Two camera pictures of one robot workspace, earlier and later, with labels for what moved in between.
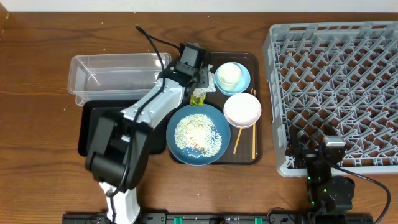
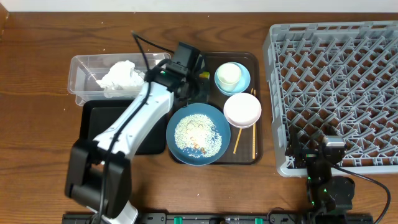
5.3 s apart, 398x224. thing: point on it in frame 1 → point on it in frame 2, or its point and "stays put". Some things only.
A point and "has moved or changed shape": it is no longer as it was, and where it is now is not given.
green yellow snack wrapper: x=198 y=97 has moved or changed shape
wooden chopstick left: x=239 y=132 stays put
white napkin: x=211 y=86 → x=122 y=79
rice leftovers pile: x=198 y=135 stays put
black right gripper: x=294 y=148 stays put
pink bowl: x=242 y=110 stays put
